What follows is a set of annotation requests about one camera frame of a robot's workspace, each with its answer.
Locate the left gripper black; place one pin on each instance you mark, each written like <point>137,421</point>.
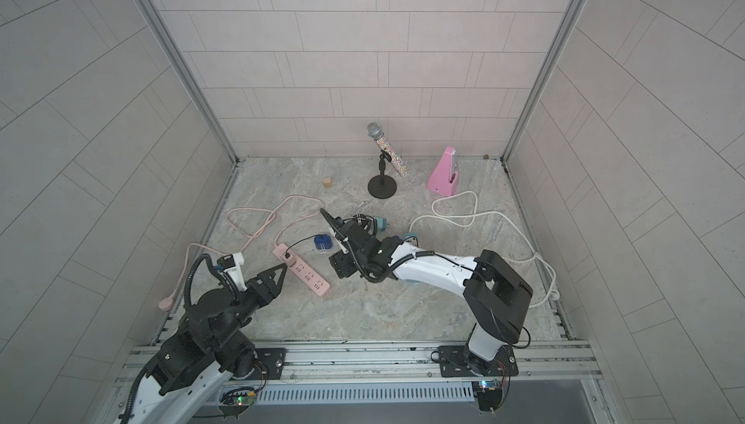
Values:
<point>272,290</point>

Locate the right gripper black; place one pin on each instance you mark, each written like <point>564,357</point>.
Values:
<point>340,262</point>

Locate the blue electric shaver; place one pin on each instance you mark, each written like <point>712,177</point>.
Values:
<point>323,242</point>

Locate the beige power adapter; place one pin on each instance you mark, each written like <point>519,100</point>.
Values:
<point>289,258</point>

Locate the teal power adapter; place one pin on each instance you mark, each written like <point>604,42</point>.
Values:
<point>381,223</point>

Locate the pink power strip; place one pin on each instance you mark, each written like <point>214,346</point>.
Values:
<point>312,279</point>

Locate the black electric shaver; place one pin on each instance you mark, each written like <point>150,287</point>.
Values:
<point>365,221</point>

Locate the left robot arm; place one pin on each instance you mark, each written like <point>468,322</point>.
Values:
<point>209,356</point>

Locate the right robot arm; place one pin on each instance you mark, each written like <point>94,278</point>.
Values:
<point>496,294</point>

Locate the black microphone stand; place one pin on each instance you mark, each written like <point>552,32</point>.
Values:
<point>382,186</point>

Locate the glitter microphone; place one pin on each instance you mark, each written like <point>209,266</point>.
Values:
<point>377,134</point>

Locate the pink metronome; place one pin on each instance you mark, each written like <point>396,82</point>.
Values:
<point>445,177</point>

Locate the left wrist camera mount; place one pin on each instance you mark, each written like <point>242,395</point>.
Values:
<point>230,266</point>

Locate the left corner aluminium post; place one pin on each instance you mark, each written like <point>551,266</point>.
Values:
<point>167,43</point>

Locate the corner aluminium post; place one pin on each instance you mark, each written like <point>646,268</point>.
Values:
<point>558,44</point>
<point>167,43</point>

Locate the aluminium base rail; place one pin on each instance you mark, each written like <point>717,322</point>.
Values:
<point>315,362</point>

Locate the right corner aluminium post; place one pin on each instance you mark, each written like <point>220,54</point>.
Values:
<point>558,44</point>

